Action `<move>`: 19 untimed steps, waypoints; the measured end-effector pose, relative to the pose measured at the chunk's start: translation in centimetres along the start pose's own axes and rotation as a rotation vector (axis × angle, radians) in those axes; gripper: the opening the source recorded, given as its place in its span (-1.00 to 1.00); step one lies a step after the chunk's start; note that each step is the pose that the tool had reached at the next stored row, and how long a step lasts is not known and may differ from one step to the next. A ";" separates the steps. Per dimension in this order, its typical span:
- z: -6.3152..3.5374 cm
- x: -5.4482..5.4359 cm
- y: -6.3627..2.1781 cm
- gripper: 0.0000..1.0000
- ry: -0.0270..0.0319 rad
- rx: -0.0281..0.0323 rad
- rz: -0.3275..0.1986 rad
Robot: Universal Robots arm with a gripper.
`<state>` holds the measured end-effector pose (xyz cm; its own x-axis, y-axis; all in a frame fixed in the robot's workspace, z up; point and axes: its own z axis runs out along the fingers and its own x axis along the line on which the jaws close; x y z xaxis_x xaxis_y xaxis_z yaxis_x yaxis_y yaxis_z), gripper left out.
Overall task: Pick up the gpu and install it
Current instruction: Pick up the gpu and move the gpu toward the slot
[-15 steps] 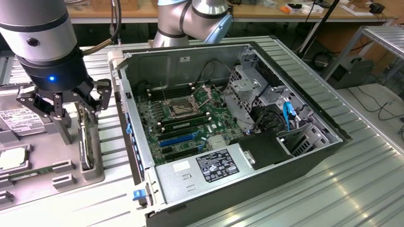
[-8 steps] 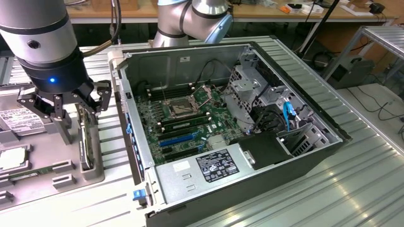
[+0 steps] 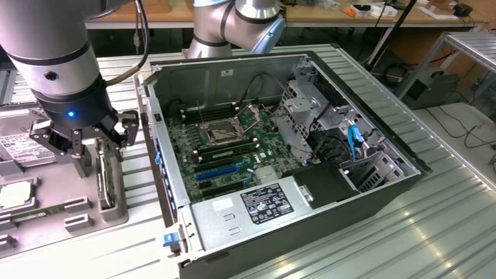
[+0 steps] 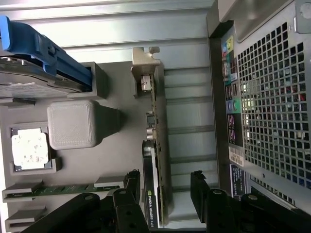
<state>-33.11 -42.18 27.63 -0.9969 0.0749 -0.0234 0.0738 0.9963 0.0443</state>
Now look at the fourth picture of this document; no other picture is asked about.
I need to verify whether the green RAM stick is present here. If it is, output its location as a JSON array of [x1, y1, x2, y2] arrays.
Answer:
[[4, 183, 123, 197]]

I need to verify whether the grey plastic parts rack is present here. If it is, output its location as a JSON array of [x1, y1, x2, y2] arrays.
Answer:
[[0, 62, 175, 233]]

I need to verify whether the silver CPU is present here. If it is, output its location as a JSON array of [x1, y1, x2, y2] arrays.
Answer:
[[11, 127, 52, 172]]

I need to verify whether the open black PC case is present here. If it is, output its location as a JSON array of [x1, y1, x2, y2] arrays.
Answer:
[[206, 0, 311, 220]]

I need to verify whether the hard disk with blue carrier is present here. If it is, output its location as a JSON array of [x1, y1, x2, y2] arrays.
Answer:
[[0, 16, 92, 99]]

